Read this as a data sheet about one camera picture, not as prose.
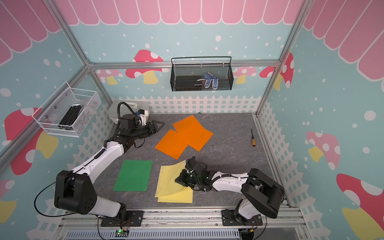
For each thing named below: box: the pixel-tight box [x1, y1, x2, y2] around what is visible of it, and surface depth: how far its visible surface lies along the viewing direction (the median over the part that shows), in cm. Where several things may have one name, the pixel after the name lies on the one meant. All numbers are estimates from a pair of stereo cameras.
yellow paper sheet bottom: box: [155, 159, 187, 198], surface depth 86 cm
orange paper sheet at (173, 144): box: [155, 129, 193, 160], surface depth 108 cm
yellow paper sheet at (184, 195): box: [157, 186, 194, 204], surface depth 82 cm
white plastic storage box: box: [108, 99, 149, 124], surface depth 76 cm
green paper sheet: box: [113, 159, 153, 192], surface depth 90 cm
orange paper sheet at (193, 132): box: [172, 115, 214, 152], surface depth 112 cm
